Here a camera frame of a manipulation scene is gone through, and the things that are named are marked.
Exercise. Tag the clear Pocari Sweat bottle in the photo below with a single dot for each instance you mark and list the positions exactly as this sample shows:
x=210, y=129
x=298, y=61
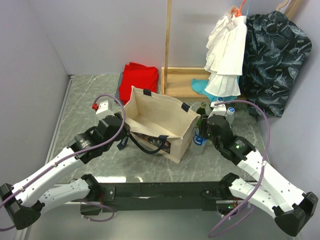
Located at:
x=220, y=99

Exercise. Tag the red folded cloth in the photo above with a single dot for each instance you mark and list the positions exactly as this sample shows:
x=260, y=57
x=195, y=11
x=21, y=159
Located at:
x=138, y=76

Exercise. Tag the orange clothes hanger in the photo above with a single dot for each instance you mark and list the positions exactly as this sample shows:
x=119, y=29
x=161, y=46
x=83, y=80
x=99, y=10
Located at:
x=237, y=11

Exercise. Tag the dark leaf print shirt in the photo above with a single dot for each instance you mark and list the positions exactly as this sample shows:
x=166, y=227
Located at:
x=275, y=51

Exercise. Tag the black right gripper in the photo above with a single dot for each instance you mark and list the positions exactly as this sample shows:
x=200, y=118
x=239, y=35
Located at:
x=202, y=129

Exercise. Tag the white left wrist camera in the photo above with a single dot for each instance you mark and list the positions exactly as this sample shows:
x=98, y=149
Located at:
x=103, y=109

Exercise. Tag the beige canvas tote bag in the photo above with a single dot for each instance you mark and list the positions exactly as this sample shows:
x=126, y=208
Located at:
x=151, y=115

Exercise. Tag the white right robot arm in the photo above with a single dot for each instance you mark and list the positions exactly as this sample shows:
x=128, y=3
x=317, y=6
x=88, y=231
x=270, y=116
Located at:
x=289, y=206

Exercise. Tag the white hanging shirt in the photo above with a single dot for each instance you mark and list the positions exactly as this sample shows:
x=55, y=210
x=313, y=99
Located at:
x=225, y=55

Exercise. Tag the dark green Perrier bottle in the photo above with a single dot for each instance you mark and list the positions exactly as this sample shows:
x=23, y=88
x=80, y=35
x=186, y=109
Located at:
x=201, y=111

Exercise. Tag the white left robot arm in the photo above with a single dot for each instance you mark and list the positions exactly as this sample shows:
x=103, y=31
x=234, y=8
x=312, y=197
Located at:
x=28, y=199

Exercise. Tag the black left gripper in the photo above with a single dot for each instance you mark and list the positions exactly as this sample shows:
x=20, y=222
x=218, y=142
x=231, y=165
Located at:
x=124, y=132

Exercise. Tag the teal cloth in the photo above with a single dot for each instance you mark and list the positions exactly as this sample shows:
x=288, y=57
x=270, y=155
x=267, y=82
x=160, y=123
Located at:
x=199, y=87

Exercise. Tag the wooden clothes rack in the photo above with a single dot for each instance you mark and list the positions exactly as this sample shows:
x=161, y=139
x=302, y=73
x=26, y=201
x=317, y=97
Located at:
x=176, y=81

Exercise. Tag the blue label Pocari bottle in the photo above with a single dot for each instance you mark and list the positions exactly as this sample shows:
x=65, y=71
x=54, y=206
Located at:
x=198, y=143

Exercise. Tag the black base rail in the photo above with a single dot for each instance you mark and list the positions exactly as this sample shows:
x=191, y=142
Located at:
x=145, y=196

